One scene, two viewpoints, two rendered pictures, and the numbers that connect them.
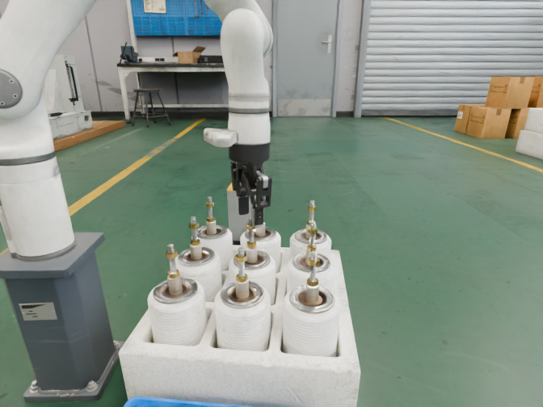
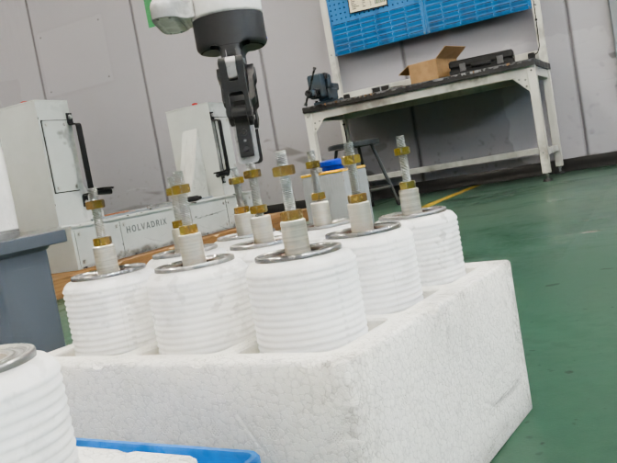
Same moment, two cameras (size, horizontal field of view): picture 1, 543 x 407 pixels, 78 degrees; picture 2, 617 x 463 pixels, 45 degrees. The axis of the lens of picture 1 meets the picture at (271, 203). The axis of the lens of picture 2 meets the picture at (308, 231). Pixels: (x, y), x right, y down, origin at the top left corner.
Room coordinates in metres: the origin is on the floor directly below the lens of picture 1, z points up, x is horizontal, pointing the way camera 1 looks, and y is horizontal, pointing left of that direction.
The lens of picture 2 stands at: (-0.09, -0.37, 0.32)
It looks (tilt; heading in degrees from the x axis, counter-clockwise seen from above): 5 degrees down; 27
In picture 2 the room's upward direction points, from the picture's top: 10 degrees counter-clockwise
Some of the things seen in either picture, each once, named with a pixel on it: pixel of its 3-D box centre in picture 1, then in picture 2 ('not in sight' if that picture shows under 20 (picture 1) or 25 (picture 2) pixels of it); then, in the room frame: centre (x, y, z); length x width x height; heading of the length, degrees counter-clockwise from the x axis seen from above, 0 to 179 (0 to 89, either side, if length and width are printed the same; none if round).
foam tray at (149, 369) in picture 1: (254, 323); (293, 388); (0.60, 0.04, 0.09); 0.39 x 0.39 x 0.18; 84
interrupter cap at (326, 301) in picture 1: (311, 298); (298, 254); (0.47, -0.07, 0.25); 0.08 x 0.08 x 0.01
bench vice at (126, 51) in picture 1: (128, 53); (321, 87); (4.70, 1.82, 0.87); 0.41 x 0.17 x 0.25; 1
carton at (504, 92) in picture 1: (508, 92); not in sight; (3.63, -2.43, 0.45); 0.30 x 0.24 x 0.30; 3
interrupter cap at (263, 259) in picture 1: (251, 259); (264, 242); (0.60, 0.04, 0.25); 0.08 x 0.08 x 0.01
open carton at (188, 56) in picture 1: (189, 56); (432, 68); (5.13, 1.14, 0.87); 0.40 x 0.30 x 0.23; 77
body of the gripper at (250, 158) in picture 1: (249, 163); (233, 56); (0.61, 0.04, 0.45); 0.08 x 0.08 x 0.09
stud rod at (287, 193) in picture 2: (313, 272); (287, 195); (0.47, -0.07, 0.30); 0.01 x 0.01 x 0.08
